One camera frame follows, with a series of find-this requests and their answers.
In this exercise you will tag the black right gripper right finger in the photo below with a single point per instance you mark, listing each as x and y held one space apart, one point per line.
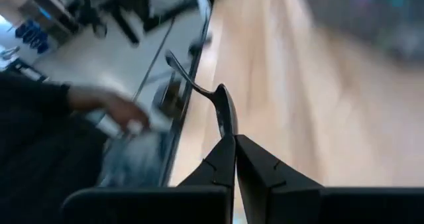
255 171

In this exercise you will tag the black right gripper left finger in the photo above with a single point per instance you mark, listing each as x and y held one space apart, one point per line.
220 164

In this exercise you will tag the black metal spoon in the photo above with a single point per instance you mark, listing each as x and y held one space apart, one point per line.
225 108

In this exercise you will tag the person's hand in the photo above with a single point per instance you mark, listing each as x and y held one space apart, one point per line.
112 108

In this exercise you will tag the white handheld object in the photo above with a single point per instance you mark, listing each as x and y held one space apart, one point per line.
102 124

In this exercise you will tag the person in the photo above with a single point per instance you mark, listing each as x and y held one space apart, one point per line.
33 134

